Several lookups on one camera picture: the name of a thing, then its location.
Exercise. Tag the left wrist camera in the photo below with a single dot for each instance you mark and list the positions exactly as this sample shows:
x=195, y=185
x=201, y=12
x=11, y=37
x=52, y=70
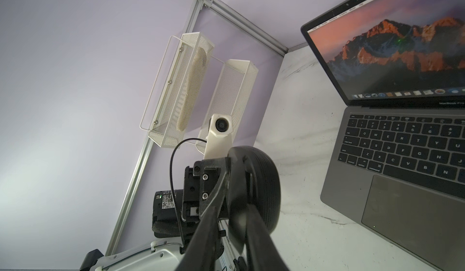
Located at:
x=220, y=136

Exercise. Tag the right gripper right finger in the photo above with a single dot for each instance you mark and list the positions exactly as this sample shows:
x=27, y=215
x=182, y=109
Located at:
x=262, y=254

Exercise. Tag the white lower mesh shelf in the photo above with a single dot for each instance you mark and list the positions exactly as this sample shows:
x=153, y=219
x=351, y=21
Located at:
x=231, y=93

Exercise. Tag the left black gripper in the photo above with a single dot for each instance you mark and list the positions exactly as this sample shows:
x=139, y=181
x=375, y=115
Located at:
x=199, y=183

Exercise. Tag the white upper mesh shelf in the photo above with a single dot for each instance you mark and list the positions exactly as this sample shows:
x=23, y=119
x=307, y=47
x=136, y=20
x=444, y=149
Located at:
x=163, y=131

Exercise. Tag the grey laptop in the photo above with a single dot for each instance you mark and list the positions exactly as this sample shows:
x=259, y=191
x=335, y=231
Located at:
x=398, y=165

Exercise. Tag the white mesh shelf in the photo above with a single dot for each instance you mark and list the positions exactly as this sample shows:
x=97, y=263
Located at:
x=163, y=131
x=231, y=93

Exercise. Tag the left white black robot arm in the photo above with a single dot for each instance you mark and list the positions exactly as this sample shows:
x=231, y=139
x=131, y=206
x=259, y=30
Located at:
x=176, y=217

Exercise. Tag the beige cloth in shelf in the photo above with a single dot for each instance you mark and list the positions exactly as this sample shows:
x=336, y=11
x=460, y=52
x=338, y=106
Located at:
x=193, y=86

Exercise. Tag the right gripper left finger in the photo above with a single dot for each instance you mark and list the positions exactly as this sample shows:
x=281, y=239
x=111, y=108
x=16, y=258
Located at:
x=201, y=253

